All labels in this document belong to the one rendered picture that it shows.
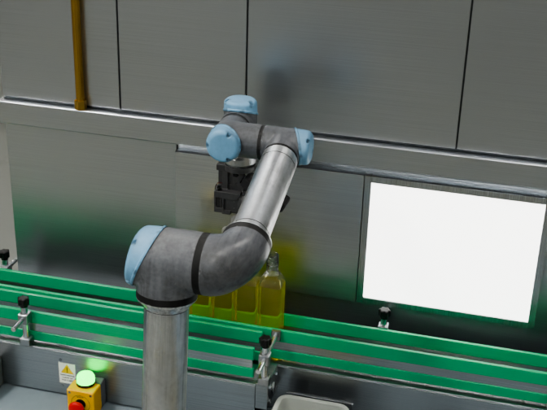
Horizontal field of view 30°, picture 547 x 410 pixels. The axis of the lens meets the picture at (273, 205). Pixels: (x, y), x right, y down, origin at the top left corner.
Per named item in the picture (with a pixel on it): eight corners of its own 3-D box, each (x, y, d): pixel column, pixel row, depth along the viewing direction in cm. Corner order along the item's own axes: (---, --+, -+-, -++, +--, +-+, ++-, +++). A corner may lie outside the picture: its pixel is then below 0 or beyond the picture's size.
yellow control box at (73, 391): (106, 403, 250) (105, 377, 247) (94, 420, 243) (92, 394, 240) (80, 398, 251) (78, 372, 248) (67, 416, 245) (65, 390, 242)
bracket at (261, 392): (279, 388, 247) (280, 364, 244) (269, 411, 238) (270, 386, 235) (264, 386, 247) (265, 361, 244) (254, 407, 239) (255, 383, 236)
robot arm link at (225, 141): (255, 133, 210) (268, 116, 220) (203, 127, 213) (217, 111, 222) (254, 168, 214) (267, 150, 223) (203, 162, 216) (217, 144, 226)
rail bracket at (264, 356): (282, 359, 245) (283, 315, 240) (263, 399, 231) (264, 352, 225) (269, 357, 246) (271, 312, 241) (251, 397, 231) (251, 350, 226)
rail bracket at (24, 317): (37, 343, 250) (33, 296, 245) (23, 359, 244) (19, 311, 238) (22, 341, 251) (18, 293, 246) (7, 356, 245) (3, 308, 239)
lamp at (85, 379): (98, 379, 246) (98, 368, 245) (90, 390, 242) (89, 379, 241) (80, 377, 247) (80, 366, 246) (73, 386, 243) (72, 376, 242)
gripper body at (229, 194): (223, 201, 241) (223, 154, 236) (258, 206, 239) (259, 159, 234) (213, 215, 234) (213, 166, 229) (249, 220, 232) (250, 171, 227)
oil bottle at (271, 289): (283, 344, 252) (286, 268, 243) (277, 356, 247) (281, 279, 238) (261, 341, 253) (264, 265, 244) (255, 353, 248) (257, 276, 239)
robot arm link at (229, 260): (255, 270, 177) (315, 115, 214) (195, 261, 180) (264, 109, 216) (259, 317, 185) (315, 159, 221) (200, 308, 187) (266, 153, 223)
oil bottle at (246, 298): (260, 342, 253) (262, 266, 244) (254, 354, 248) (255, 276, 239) (238, 338, 254) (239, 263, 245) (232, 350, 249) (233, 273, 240)
